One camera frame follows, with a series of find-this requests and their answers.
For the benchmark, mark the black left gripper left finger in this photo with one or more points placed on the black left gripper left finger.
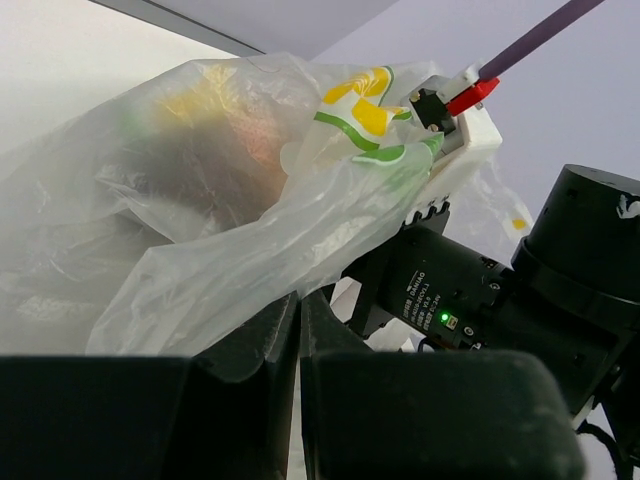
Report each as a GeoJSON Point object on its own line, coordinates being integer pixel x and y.
{"type": "Point", "coordinates": [222, 414]}

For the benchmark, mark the aluminium table edge rail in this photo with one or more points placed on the aluminium table edge rail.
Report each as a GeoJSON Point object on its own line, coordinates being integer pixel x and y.
{"type": "Point", "coordinates": [153, 13]}

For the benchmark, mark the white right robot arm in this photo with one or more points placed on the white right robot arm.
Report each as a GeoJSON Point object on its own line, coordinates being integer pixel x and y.
{"type": "Point", "coordinates": [570, 295]}

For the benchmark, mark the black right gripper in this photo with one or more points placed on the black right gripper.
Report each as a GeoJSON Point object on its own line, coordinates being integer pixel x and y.
{"type": "Point", "coordinates": [440, 288]}

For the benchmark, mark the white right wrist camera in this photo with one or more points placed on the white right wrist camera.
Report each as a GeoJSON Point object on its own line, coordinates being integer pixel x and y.
{"type": "Point", "coordinates": [455, 107]}

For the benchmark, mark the translucent printed plastic bag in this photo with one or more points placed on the translucent printed plastic bag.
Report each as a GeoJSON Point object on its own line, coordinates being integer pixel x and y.
{"type": "Point", "coordinates": [80, 274]}

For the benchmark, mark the dark maroon fake fruit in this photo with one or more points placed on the dark maroon fake fruit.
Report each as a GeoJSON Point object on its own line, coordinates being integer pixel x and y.
{"type": "Point", "coordinates": [189, 183]}

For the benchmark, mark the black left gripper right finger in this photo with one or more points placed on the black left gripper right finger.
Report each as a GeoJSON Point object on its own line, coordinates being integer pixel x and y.
{"type": "Point", "coordinates": [391, 415]}

